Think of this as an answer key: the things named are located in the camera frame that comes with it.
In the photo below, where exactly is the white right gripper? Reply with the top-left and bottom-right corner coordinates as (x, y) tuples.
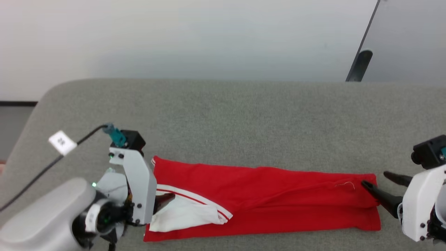
(361, 165), (446, 244)

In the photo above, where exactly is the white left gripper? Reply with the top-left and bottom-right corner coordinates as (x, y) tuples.
(96, 147), (176, 226)

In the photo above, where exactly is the red and white garment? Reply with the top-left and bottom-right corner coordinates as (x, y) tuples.
(143, 156), (382, 243)

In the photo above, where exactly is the grey partition panel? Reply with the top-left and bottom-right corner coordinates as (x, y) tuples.
(346, 0), (446, 86)

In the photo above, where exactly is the black baseboard strip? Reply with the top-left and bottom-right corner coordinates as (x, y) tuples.
(0, 101), (38, 107)

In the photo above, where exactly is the white cable tag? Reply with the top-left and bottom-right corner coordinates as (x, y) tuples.
(48, 131), (78, 155)

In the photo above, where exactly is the black rounded post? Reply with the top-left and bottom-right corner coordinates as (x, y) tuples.
(346, 50), (373, 82)

